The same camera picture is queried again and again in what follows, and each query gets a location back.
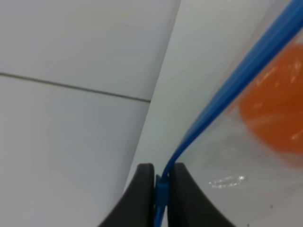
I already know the orange toy fruit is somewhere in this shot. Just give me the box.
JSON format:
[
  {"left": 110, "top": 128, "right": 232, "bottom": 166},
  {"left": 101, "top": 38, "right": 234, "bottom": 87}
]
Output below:
[{"left": 238, "top": 44, "right": 303, "bottom": 168}]

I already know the clear blue-zip plastic bag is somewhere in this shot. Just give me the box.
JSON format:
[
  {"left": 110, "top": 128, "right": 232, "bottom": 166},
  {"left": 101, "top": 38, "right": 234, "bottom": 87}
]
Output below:
[{"left": 154, "top": 0, "right": 303, "bottom": 227}]

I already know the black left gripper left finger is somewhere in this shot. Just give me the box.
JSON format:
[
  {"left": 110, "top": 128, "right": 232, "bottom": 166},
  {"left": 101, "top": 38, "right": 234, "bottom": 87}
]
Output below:
[{"left": 100, "top": 163, "right": 154, "bottom": 227}]

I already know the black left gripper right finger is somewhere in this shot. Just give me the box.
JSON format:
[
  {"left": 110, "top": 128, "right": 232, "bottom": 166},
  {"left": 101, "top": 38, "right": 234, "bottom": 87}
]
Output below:
[{"left": 168, "top": 163, "right": 234, "bottom": 227}]

